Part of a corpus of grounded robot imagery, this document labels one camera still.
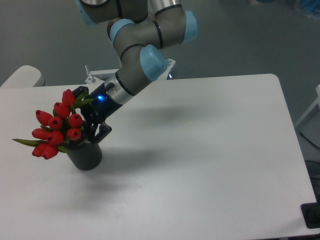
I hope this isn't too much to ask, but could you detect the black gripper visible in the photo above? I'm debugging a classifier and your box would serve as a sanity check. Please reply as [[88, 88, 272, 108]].
[[72, 82, 123, 144]]

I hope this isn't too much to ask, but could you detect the red tulip bouquet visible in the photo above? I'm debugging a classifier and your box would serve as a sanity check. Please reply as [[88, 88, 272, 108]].
[[13, 89, 93, 160]]

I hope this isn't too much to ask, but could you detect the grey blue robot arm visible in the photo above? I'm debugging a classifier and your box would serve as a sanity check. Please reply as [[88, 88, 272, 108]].
[[76, 0, 198, 144]]

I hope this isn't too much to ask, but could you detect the dark grey ribbed vase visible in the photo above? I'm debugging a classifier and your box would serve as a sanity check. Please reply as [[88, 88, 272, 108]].
[[65, 120, 103, 171]]

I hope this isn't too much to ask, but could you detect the black table clamp device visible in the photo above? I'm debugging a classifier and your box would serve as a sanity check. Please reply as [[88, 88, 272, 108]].
[[300, 202, 320, 229]]

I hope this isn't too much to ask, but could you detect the blue plastic bag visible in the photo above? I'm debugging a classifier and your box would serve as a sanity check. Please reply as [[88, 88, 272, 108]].
[[294, 0, 320, 19]]

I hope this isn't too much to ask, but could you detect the black cable on floor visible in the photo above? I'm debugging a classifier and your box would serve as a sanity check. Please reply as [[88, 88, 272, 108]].
[[299, 131, 320, 148]]

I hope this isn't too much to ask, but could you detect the white frame at right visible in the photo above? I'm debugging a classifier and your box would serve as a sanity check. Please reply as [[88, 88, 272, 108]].
[[294, 85, 320, 131]]

